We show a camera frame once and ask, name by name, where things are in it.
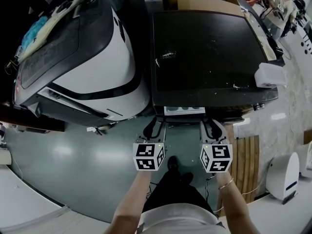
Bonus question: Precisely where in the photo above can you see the person's black trousers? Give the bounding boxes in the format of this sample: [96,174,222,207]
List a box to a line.
[142,171,215,215]

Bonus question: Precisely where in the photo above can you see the person's right forearm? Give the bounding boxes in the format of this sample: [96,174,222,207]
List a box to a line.
[215,171,259,234]

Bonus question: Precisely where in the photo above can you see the white and black washing machine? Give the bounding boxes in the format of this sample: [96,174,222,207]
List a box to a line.
[12,0,151,129]

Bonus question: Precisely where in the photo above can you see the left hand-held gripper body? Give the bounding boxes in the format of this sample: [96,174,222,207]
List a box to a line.
[133,137,166,172]

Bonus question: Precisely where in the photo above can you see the white cloth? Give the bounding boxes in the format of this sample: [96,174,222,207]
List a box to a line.
[16,0,85,61]

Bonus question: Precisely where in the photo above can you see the open cardboard box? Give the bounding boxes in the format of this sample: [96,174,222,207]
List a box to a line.
[167,0,246,17]

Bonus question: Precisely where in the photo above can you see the white smart toilet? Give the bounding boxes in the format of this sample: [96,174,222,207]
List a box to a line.
[265,152,300,206]

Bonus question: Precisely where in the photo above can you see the white plastic container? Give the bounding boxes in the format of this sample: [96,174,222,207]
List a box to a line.
[254,62,289,89]

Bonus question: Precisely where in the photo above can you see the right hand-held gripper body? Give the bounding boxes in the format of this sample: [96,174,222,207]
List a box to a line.
[199,142,234,173]

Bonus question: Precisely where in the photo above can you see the white detergent drawer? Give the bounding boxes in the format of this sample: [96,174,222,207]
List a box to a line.
[163,106,206,117]

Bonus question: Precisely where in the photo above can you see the person's white shirt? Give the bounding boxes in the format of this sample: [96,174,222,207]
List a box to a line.
[136,203,229,234]

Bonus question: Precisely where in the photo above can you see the wooden slatted mat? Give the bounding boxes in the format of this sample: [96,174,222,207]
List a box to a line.
[230,135,260,203]

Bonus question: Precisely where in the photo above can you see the black shoe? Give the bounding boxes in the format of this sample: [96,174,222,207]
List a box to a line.
[180,172,195,185]
[167,155,180,171]

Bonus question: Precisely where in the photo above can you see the blue cloth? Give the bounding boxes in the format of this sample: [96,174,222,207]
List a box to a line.
[21,16,50,50]

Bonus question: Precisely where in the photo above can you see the dark wooden shelf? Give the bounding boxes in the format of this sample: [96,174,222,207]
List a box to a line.
[0,103,66,133]

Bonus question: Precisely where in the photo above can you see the person's left forearm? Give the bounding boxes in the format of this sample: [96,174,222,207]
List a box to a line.
[103,171,153,234]

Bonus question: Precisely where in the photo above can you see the thin wrist bracelet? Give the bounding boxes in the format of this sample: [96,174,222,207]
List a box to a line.
[218,177,234,191]

